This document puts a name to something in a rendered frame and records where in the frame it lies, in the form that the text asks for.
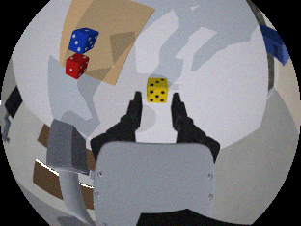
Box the tan flat mat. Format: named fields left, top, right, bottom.
left=59, top=0, right=155, bottom=86

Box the red die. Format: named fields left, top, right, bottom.
left=66, top=53, right=89, bottom=79

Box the yellow die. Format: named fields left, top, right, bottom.
left=147, top=77, right=168, bottom=103

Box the blue die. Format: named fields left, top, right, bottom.
left=68, top=28, right=99, bottom=55

